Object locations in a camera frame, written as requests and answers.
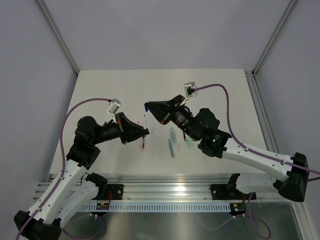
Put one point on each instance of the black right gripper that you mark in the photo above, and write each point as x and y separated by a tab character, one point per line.
164	110

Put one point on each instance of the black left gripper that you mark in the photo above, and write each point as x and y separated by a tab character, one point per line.
128	130

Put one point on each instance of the white marker pen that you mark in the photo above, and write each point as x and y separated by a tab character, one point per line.
144	122

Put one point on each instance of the light blue pen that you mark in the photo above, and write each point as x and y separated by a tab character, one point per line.
171	149

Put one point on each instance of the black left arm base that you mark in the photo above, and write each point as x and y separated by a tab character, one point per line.
106	191

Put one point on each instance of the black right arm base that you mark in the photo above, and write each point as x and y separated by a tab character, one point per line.
228	191

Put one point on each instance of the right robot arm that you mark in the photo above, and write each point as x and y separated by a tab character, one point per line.
284	174

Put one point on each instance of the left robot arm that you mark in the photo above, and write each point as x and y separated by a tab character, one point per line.
46	219

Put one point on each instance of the red gel pen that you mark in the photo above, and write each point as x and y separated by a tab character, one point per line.
143	142

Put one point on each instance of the green highlighter pen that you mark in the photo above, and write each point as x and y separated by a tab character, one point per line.
173	137

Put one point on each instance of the green highlighter cap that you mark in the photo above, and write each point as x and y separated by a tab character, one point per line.
189	143

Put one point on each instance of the left controller board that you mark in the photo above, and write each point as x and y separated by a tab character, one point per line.
102	206

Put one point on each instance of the controller board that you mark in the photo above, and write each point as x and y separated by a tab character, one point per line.
238	208
102	206

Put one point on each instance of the right controller board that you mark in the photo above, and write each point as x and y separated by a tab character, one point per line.
238	208

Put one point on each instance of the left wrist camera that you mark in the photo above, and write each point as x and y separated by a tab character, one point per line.
114	105

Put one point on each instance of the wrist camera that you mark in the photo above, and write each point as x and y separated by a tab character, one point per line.
114	105
190	91

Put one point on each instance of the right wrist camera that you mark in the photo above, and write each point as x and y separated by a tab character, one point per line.
190	91

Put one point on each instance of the aluminium rail frame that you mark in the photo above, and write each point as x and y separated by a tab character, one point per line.
192	188

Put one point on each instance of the white slotted cable duct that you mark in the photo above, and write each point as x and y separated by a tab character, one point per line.
160	207

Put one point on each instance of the right side aluminium rail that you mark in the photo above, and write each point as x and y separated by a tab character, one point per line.
260	108

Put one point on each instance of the left aluminium corner post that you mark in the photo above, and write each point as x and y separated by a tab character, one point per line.
51	23

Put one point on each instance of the aluminium corner post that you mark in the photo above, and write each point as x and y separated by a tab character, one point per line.
51	23
275	35

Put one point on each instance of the right aluminium corner post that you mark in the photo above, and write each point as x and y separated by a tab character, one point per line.
275	35

